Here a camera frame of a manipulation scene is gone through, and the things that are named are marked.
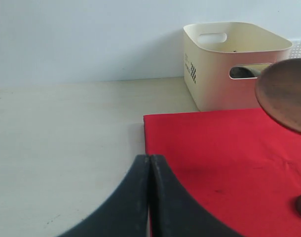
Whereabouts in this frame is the stainless steel cup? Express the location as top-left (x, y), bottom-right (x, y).
top-left (229, 66), bottom-right (261, 79)

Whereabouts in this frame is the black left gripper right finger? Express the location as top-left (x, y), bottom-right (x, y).
top-left (148, 155), bottom-right (241, 237)

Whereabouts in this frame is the white perforated plastic basket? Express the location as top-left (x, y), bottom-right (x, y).
top-left (289, 39), bottom-right (301, 59)

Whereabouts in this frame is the cream plastic bin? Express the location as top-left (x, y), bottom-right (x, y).
top-left (183, 22), bottom-right (293, 111)

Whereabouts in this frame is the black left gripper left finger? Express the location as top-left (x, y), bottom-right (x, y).
top-left (60, 155), bottom-right (150, 237)

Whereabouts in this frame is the round wooden plate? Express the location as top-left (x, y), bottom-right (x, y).
top-left (255, 58), bottom-right (301, 134)

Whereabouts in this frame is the red tablecloth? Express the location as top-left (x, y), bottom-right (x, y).
top-left (144, 109), bottom-right (301, 237)

